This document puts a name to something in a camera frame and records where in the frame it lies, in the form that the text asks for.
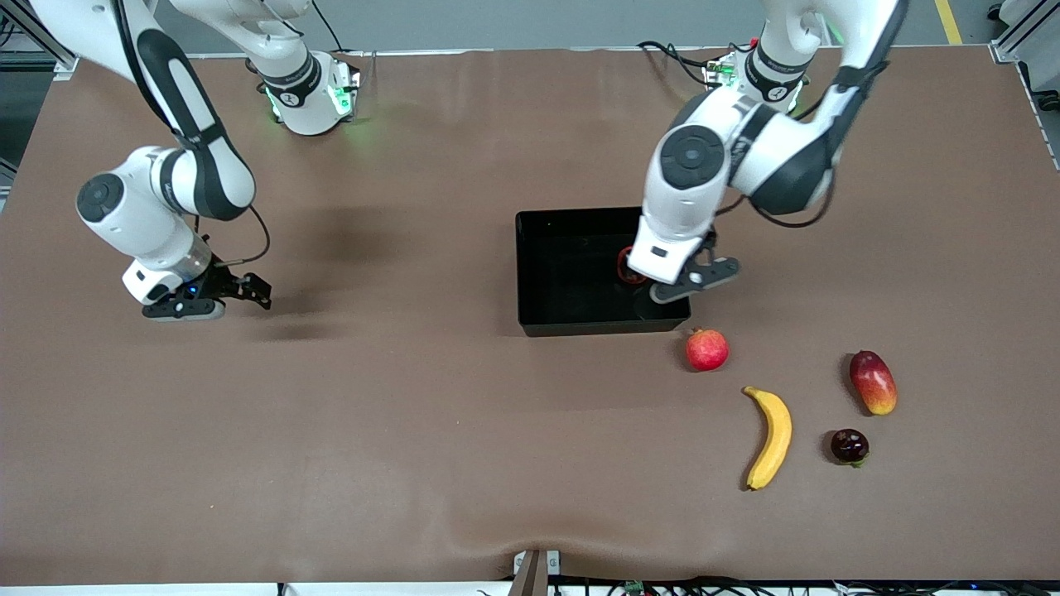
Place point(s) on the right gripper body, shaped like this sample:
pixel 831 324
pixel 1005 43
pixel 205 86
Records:
pixel 222 281

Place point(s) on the red yellow apple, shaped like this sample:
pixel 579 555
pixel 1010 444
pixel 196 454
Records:
pixel 619 269

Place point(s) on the black plastic box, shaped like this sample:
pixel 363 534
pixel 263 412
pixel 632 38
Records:
pixel 571 281

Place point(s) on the yellow banana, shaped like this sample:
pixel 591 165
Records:
pixel 777 430

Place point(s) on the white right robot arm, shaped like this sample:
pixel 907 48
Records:
pixel 132 215

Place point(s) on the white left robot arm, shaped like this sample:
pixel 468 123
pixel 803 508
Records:
pixel 687 165

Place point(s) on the red pomegranate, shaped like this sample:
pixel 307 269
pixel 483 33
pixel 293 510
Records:
pixel 706 350

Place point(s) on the brown table mat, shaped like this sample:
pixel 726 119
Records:
pixel 373 414

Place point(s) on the red yellow mango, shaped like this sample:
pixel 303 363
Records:
pixel 874 382

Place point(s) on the dark purple mangosteen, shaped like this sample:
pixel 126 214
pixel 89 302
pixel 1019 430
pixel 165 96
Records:
pixel 849 445

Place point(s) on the aluminium frame post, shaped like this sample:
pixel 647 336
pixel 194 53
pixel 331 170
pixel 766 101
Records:
pixel 41 37
pixel 1023 33

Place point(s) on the metal table edge bracket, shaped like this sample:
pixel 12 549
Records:
pixel 530 575

